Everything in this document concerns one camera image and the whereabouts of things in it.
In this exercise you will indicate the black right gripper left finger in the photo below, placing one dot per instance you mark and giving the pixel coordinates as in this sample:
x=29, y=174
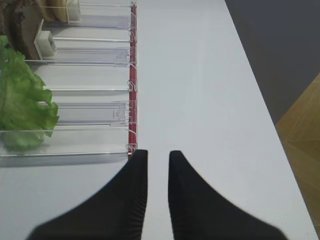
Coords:
x=115, y=212

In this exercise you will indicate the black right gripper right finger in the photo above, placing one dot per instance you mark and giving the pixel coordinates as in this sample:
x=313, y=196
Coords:
x=198, y=212

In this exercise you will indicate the green lettuce leaf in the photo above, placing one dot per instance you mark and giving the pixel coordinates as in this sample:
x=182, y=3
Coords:
x=27, y=113

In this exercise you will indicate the brown meat patty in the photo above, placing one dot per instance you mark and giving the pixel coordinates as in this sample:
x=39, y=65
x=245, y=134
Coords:
x=20, y=21

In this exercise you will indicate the clear acrylic divider rack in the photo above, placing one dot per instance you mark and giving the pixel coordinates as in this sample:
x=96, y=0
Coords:
x=93, y=81

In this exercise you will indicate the white pusher block near patty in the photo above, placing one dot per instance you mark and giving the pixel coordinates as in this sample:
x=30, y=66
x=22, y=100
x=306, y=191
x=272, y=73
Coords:
x=44, y=43

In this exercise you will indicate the white pusher block far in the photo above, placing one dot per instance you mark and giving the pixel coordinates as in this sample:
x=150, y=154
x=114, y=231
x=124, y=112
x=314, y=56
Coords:
x=73, y=11

